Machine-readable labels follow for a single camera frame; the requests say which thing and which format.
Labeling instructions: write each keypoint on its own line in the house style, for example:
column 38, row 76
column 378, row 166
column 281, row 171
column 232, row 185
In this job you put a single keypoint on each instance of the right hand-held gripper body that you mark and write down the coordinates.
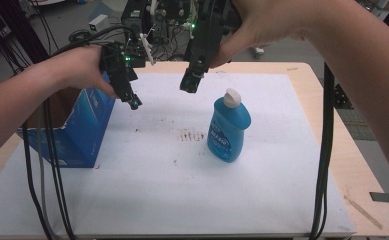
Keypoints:
column 206, row 36

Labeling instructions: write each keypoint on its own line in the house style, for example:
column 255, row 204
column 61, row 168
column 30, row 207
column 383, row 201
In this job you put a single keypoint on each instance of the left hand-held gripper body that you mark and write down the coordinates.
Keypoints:
column 120, row 61

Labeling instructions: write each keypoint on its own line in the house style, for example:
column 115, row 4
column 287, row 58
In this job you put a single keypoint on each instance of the blue bottle with white cap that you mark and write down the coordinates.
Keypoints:
column 228, row 128

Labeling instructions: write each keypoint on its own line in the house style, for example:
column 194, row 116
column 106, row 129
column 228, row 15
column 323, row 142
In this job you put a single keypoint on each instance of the blue cardboard box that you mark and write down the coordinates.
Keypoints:
column 77, row 130

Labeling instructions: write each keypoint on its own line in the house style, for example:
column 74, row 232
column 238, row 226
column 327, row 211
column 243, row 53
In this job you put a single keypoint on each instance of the person's left hand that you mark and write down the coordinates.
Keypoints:
column 82, row 70

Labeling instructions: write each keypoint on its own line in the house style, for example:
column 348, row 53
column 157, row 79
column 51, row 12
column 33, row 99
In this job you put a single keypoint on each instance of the person's right hand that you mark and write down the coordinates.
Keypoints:
column 265, row 23

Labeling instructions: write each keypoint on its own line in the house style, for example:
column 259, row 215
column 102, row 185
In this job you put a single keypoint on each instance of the white power adapter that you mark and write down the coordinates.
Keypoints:
column 97, row 22

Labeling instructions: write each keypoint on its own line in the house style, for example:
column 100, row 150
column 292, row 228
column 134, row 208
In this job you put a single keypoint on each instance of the black equipment rack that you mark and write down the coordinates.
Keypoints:
column 158, row 28

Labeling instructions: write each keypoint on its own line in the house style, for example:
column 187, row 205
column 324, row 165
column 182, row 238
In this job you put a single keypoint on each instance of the white table mat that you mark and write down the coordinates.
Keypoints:
column 168, row 160

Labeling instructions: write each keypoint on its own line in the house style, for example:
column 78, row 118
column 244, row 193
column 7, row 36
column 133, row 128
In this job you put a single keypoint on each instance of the black tape strip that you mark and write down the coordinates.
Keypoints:
column 386, row 198

